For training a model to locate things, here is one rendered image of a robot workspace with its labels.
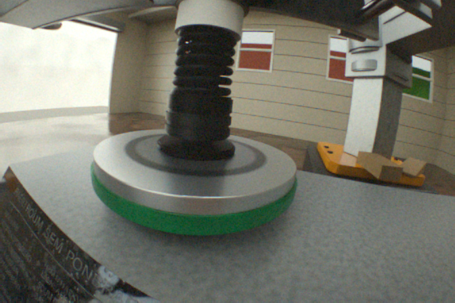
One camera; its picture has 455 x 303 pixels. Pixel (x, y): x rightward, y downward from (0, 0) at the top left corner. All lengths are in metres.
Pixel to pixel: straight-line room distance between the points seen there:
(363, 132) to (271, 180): 0.85
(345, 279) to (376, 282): 0.03
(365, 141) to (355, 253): 0.80
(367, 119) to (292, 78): 5.29
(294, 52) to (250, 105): 2.18
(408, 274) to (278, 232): 0.13
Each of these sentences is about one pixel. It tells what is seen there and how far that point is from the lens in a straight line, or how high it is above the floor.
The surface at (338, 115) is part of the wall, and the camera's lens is 6.18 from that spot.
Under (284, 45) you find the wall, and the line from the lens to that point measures 6.41.
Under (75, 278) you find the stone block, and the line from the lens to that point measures 0.18.
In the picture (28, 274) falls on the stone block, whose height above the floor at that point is 0.80.
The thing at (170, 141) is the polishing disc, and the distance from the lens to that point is 0.21.
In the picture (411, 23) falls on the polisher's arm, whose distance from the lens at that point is 0.82.
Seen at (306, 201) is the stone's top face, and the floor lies 0.85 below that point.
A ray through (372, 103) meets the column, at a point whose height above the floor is 1.03.
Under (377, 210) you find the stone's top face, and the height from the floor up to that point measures 0.85.
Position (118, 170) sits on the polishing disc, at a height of 0.91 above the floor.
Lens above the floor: 0.97
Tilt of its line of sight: 10 degrees down
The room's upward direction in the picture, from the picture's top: 6 degrees clockwise
